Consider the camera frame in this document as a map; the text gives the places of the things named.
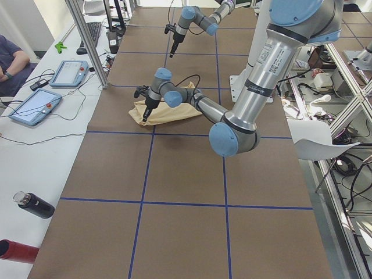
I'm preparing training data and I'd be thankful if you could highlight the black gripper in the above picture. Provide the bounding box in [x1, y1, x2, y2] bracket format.
[142, 87, 162, 123]
[169, 27, 187, 58]

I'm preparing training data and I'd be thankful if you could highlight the beige long-sleeve printed shirt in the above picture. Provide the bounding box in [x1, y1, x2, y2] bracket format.
[128, 81, 202, 126]

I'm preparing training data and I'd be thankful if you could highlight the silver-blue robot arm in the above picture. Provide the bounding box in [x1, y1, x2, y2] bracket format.
[134, 1, 344, 157]
[164, 0, 237, 58]

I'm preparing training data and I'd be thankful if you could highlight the black keyboard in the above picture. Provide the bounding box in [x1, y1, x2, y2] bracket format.
[86, 22, 102, 47]

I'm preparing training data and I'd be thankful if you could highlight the far blue teach pendant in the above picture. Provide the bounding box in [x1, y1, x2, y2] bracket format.
[49, 60, 89, 88]

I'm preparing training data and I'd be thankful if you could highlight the blue teach pendant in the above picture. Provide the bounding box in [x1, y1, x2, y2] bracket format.
[8, 88, 62, 126]
[49, 60, 89, 88]

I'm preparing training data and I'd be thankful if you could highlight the black computer mouse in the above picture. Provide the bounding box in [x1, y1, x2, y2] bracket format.
[76, 47, 87, 55]

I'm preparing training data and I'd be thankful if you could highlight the brown table mat with blue grid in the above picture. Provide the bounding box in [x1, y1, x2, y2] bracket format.
[30, 8, 332, 278]

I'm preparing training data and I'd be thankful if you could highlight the near blue teach pendant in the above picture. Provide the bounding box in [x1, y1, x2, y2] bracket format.
[8, 88, 62, 126]

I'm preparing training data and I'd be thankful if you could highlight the green plastic clamp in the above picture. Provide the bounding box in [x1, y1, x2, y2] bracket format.
[55, 41, 67, 54]

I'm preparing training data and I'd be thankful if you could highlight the seated person in blue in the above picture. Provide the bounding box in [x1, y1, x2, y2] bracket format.
[1, 35, 37, 96]

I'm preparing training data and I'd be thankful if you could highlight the black steel-capped bottle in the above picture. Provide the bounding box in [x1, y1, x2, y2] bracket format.
[13, 191, 55, 219]

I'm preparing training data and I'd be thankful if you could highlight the white curved shroud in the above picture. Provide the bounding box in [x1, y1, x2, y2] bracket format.
[287, 119, 360, 161]

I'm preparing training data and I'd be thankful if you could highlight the red bottle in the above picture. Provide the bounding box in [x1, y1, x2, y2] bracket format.
[1, 239, 39, 264]

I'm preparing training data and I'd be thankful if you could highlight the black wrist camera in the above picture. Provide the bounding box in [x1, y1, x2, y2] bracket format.
[164, 23, 177, 34]
[134, 85, 150, 99]

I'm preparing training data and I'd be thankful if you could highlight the aluminium frame post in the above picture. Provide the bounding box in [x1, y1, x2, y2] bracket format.
[65, 0, 108, 89]

